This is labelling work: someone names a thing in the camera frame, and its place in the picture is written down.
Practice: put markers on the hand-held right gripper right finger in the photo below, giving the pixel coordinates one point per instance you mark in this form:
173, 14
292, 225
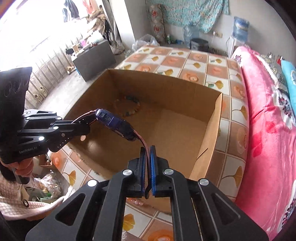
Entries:
152, 171

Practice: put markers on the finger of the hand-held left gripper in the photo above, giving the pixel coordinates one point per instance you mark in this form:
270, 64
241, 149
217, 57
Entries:
57, 136
46, 120

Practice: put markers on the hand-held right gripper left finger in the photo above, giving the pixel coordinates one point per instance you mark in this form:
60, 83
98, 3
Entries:
143, 171

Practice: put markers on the brown cardboard box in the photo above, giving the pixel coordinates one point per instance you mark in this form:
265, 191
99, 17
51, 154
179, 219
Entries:
161, 129

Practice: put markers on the person's left forearm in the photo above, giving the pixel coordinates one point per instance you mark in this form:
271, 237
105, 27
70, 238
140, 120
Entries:
13, 201

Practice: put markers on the person's left hand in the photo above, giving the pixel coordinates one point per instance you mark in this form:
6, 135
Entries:
24, 168

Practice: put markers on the window railing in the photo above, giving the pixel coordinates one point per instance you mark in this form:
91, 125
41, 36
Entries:
44, 74

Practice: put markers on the dark bag of wrappers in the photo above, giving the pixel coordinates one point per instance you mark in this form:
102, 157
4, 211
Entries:
48, 185

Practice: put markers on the pair of slippers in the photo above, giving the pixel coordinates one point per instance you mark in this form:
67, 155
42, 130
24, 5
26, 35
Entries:
70, 69

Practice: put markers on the small black device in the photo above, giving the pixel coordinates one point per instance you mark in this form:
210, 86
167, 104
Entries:
69, 51

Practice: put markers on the grey cabinet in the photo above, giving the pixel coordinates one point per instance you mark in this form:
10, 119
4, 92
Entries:
94, 60

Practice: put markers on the small pink box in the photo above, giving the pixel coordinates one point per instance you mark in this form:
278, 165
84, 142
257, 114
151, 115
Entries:
82, 42

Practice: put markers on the pile of folded bedding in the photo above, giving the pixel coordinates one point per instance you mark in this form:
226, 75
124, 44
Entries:
96, 25

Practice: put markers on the dark hanging garment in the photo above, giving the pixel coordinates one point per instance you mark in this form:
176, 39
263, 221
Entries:
69, 7

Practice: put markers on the patterned plastic tablecloth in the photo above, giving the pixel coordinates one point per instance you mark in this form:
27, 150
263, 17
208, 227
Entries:
161, 60

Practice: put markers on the pink floral blanket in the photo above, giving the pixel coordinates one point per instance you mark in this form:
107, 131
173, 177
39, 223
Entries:
270, 143

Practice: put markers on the pink hanging garment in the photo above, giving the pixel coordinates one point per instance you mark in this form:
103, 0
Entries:
91, 5

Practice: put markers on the white plastic bag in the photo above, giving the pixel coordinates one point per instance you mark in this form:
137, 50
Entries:
145, 42

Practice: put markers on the black appliance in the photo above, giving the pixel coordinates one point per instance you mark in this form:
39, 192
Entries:
199, 45

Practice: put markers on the clear empty water jug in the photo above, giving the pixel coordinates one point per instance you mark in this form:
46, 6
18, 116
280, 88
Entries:
191, 32

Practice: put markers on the white water dispenser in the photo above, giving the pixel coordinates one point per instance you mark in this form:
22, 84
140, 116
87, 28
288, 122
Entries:
234, 47

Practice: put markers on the red flower patterned cushion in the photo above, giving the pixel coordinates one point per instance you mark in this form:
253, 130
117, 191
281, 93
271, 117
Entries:
157, 20

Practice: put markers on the grey gold patterned cloth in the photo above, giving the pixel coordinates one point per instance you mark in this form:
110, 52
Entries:
271, 67

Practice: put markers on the turquoise floral hanging cloth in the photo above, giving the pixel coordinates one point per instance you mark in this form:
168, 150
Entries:
194, 11

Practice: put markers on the blue water jug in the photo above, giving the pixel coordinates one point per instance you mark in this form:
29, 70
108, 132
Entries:
241, 27

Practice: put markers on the light blue pillow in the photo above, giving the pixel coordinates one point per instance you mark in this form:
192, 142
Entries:
290, 74

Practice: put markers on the wall socket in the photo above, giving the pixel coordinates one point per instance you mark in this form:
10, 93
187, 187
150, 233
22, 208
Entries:
217, 34

